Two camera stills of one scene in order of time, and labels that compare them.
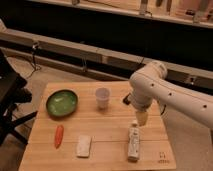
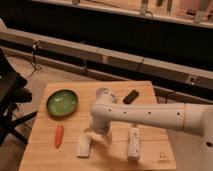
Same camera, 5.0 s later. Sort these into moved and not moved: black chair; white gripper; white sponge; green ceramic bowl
Moved: white gripper
Not moved: black chair; white sponge; green ceramic bowl
